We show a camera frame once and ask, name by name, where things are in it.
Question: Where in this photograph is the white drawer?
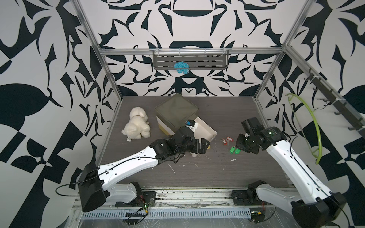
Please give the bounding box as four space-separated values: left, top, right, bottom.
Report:
194 117 217 142

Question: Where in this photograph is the grey-yellow mini drawer cabinet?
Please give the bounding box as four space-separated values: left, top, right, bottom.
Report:
155 94 199 135

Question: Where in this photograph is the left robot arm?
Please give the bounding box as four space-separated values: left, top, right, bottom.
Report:
78 126 210 212

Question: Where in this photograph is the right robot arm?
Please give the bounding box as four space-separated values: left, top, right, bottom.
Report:
236 117 347 228

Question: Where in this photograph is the white plush toy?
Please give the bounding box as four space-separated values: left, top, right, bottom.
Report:
121 107 151 142

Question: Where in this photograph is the teal yarn ball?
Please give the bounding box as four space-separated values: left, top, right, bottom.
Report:
174 61 190 75

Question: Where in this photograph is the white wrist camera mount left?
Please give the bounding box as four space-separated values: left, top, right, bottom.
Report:
185 119 198 134

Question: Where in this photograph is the green cable loop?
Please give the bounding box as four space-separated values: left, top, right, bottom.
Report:
286 93 323 165

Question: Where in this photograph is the grey wall shelf rack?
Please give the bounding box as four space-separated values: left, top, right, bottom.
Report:
152 50 229 70

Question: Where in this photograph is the grey hook rail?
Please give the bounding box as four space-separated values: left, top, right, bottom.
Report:
305 68 365 138

